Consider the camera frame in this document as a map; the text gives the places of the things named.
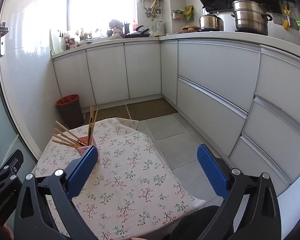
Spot black gold-banded chopstick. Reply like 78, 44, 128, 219
87, 122, 93, 145

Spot light wooden chopstick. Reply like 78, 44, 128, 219
89, 109, 98, 145

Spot white kitchen cabinets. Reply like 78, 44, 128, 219
53, 32, 300, 193

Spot wooden chopstick in holder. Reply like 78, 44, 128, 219
54, 128, 85, 146
55, 121, 86, 145
52, 134, 81, 148

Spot pink perforated utensil holder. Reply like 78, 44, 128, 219
76, 135, 100, 163

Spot red-lined dark trash bin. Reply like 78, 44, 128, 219
56, 94, 84, 129

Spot floral tablecloth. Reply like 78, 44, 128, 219
34, 117, 207, 240

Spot brown floor mat left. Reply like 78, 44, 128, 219
96, 105, 131, 121

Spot brown floor mat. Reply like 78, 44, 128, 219
96, 105, 131, 121
127, 98, 178, 121

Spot brown floor mat right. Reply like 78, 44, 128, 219
127, 98, 178, 121

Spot stainless steel kettle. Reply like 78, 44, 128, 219
199, 7, 224, 31

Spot large steel steamer pot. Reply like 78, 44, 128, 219
231, 0, 273, 36

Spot black frying pan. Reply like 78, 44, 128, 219
123, 25, 150, 38

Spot metal door handle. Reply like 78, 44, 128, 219
0, 22, 9, 56

